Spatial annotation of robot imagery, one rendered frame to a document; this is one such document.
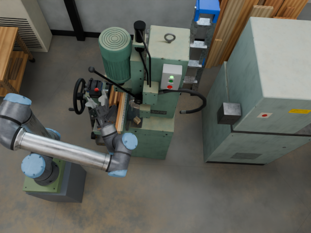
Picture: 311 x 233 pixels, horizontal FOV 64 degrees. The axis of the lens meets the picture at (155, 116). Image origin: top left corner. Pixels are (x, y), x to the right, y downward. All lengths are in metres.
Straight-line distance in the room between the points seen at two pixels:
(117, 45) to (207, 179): 1.75
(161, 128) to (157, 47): 0.74
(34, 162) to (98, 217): 0.99
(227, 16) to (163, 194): 1.88
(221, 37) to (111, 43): 1.76
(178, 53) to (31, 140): 0.83
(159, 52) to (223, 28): 1.60
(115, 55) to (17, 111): 0.55
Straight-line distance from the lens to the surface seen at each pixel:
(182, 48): 1.34
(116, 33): 1.41
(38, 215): 2.72
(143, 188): 2.56
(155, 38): 1.37
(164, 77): 1.32
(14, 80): 3.13
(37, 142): 1.28
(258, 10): 2.72
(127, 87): 1.72
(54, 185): 2.04
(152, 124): 1.88
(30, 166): 1.84
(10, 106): 1.33
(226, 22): 2.79
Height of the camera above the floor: 2.53
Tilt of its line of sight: 65 degrees down
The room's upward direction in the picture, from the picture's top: 7 degrees clockwise
